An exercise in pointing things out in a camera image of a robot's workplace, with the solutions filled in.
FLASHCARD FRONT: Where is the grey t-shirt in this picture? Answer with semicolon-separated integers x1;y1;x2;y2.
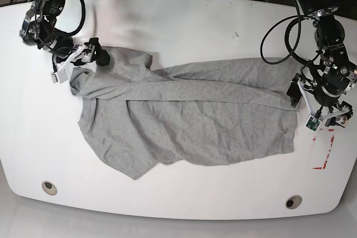
70;47;301;179

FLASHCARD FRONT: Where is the image-right arm black cable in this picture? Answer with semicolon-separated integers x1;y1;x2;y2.
259;0;321;66

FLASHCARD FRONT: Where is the red tape rectangle marking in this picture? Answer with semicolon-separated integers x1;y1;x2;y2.
310;128;336;170

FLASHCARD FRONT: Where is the right table grommet hole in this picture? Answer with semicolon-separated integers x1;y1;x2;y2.
285;195;302;210

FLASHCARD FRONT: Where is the table grommet hole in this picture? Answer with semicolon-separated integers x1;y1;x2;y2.
42;181;57;196
285;195;302;210

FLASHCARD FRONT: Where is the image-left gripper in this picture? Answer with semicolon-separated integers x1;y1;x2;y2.
51;37;110;75

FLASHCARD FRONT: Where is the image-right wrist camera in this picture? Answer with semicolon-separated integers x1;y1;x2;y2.
305;115;324;132

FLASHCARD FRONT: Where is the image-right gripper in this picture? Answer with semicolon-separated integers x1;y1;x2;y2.
286;73;352;128

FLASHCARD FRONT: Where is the image-left arm black cable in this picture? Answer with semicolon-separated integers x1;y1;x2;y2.
60;0;86;37

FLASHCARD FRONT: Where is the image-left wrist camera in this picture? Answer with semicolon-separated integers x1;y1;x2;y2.
51;69;68;84

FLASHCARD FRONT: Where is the left table grommet hole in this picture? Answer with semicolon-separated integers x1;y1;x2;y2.
42;181;57;196

